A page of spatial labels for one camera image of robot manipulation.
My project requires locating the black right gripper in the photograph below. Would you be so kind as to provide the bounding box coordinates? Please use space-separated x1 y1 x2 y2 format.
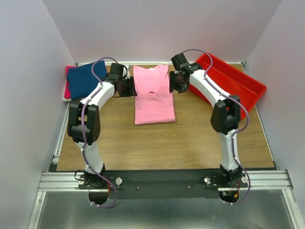
168 71 187 94

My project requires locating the pink polo shirt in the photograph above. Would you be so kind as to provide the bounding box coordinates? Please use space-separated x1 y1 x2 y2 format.
133 65 175 125

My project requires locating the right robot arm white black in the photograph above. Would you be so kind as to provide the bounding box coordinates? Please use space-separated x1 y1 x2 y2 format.
169 62 242 187

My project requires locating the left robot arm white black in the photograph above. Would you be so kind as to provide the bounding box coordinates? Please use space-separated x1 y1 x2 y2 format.
67 76 137 188

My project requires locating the folded navy blue t shirt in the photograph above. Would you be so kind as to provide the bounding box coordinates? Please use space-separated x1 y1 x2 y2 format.
67 63 99 101

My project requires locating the red plastic bin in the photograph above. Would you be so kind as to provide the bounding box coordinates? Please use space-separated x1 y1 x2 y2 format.
188 52 267 119

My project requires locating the folded magenta t shirt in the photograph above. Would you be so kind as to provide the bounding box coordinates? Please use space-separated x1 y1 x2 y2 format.
63 66 75 102

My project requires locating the folded white t shirt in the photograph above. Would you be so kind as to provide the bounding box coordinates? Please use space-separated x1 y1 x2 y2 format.
63 81 71 102

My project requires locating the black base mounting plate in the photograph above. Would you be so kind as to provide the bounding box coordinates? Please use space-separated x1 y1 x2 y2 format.
74 169 247 203

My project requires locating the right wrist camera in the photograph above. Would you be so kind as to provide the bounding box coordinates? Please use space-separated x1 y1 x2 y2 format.
171 52 190 71

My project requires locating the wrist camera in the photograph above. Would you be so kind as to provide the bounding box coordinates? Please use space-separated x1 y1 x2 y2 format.
106 63 130 80
171 52 190 71

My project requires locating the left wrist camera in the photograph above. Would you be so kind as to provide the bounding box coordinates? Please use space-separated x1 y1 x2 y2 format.
106 63 130 80

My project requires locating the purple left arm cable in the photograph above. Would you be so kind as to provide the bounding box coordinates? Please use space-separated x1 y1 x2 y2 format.
81 56 118 208

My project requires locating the aluminium frame rail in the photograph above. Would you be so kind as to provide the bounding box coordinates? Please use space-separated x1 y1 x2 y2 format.
38 170 293 192

